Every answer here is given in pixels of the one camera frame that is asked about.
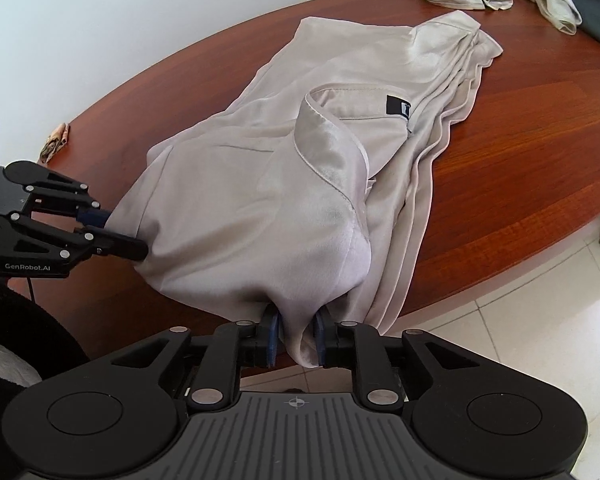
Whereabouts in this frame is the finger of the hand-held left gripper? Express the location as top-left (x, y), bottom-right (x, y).
top-left (5, 160), bottom-right (109, 226)
top-left (10, 211), bottom-right (149, 262)

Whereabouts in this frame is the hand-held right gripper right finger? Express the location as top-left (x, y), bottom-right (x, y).
top-left (312, 310), bottom-right (481, 408)

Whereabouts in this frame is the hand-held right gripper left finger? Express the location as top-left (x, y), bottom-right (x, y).
top-left (111, 307), bottom-right (281, 408)

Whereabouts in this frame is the beige satin garment black label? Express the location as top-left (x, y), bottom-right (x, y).
top-left (111, 10), bottom-right (505, 368)

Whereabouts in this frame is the small brown wrapper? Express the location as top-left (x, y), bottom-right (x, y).
top-left (40, 122), bottom-right (72, 164)

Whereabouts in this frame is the white fluffy cloth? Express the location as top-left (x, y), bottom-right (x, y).
top-left (0, 337), bottom-right (37, 389)

